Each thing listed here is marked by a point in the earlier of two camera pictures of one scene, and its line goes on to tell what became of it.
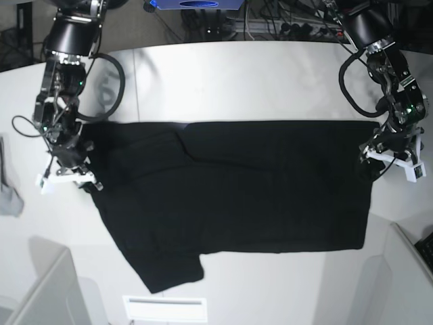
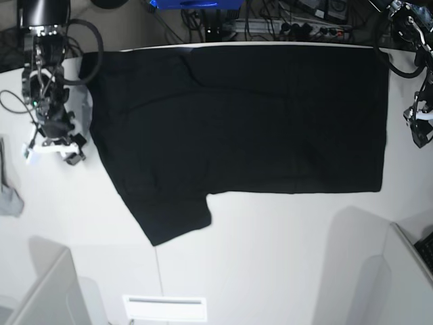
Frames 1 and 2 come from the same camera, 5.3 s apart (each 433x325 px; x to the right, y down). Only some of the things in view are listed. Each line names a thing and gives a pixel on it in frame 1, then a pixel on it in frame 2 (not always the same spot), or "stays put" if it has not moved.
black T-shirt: (170, 191) -> (178, 124)
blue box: (196, 5) stays put
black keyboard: (425, 247) stays put
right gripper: (399, 145) -> (419, 120)
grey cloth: (11, 202) stays put
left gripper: (70, 160) -> (55, 126)
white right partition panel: (409, 282) stays put
